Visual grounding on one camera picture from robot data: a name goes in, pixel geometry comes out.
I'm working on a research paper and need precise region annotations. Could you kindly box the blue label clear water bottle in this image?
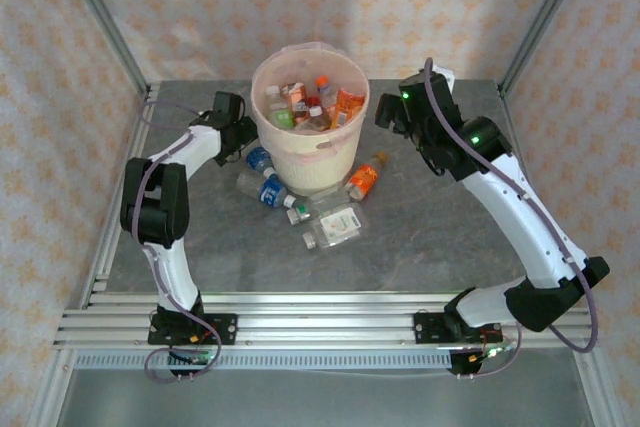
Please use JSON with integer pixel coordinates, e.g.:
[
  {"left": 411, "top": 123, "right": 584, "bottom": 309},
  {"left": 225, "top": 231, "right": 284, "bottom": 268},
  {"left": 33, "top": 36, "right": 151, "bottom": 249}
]
[{"left": 243, "top": 145, "right": 274, "bottom": 172}]

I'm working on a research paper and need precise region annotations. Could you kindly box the light green plastic bottle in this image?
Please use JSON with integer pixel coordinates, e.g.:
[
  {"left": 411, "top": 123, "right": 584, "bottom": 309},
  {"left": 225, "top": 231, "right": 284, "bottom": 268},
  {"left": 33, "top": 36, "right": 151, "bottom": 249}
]
[{"left": 269, "top": 109, "right": 297, "bottom": 131}]

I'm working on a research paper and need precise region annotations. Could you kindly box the yellow juice bottle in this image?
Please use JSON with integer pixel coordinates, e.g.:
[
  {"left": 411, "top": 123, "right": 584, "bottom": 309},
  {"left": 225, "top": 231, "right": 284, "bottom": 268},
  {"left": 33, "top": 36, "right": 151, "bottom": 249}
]
[{"left": 333, "top": 88, "right": 364, "bottom": 128}]

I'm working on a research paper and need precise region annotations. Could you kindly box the blue label bottle white cap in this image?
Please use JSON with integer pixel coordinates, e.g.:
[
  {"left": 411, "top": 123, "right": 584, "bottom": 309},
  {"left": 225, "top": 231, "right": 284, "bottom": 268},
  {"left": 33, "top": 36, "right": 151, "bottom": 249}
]
[{"left": 235, "top": 170, "right": 297, "bottom": 211}]

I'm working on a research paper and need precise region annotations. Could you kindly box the copper label plastic bottle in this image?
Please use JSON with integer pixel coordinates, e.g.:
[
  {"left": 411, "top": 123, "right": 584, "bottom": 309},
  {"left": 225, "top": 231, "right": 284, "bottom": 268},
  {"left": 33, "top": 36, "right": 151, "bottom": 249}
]
[{"left": 282, "top": 81, "right": 309, "bottom": 126}]

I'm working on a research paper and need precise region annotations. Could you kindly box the orange NFC juice bottle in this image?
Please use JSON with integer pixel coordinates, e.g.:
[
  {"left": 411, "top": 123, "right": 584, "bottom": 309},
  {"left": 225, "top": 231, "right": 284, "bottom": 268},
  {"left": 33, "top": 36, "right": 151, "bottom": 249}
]
[{"left": 344, "top": 150, "right": 390, "bottom": 201}]

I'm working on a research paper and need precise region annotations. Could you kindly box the small orange label bottle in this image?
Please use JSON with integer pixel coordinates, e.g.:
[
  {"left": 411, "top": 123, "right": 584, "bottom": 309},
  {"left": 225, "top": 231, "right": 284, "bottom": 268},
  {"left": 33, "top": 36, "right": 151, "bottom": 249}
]
[{"left": 314, "top": 75, "right": 335, "bottom": 103}]

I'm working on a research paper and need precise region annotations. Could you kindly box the small green label bottle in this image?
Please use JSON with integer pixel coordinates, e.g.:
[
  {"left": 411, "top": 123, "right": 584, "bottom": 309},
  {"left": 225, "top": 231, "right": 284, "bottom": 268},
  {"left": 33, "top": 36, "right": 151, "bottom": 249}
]
[{"left": 285, "top": 201, "right": 312, "bottom": 226}]

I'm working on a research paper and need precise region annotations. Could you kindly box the clear plastic box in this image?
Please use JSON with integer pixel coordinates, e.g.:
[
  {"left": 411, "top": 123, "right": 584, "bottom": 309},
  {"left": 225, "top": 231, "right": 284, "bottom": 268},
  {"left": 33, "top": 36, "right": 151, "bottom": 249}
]
[{"left": 309, "top": 186, "right": 351, "bottom": 213}]

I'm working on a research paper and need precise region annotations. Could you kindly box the clear container white green label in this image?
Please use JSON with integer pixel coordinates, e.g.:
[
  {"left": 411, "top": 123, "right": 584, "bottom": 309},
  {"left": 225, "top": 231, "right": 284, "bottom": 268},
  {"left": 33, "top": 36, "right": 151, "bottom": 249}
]
[{"left": 310, "top": 204, "right": 369, "bottom": 251}]

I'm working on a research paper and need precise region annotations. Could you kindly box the white plastic bin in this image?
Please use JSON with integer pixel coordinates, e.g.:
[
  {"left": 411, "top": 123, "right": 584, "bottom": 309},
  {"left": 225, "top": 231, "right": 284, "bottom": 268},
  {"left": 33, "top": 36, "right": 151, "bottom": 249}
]
[{"left": 249, "top": 40, "right": 372, "bottom": 197}]

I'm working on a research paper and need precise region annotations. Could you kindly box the small circuit board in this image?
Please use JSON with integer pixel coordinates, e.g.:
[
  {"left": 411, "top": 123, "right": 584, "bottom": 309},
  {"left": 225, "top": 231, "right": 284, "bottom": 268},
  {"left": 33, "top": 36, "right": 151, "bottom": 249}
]
[
  {"left": 169, "top": 349, "right": 217, "bottom": 367},
  {"left": 469, "top": 344, "right": 517, "bottom": 363}
]

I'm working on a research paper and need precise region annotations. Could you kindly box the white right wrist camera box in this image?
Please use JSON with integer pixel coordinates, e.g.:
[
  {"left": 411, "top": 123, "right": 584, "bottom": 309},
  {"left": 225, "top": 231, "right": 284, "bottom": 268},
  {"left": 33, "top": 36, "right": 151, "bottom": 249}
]
[{"left": 432, "top": 64, "right": 456, "bottom": 93}]

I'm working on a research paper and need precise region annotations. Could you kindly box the aluminium side rail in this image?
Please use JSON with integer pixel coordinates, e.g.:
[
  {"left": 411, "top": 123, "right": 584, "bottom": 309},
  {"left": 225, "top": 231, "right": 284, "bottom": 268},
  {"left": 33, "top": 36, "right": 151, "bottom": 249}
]
[
  {"left": 27, "top": 84, "right": 161, "bottom": 427},
  {"left": 497, "top": 86, "right": 619, "bottom": 427}
]

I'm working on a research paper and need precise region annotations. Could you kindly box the aluminium frame post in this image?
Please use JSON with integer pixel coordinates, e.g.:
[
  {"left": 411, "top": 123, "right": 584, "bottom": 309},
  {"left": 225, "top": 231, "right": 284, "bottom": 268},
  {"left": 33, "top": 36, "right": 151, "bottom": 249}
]
[
  {"left": 497, "top": 0, "right": 599, "bottom": 98},
  {"left": 52, "top": 0, "right": 154, "bottom": 101}
]

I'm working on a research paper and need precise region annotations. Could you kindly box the aluminium front rail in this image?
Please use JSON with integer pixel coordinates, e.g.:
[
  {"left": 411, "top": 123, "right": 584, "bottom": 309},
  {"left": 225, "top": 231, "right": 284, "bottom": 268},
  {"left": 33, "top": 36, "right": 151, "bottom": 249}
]
[{"left": 52, "top": 291, "right": 599, "bottom": 348}]

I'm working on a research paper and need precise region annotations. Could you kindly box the perforated metal cable tray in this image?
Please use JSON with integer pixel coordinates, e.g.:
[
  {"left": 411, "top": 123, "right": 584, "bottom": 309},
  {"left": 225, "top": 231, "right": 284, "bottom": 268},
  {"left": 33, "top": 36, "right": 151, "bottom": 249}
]
[{"left": 74, "top": 350, "right": 454, "bottom": 372}]

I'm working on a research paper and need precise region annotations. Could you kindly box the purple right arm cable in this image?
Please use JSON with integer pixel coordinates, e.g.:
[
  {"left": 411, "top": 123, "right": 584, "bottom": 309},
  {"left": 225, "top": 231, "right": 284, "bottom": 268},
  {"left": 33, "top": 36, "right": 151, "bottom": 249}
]
[{"left": 423, "top": 56, "right": 599, "bottom": 382}]

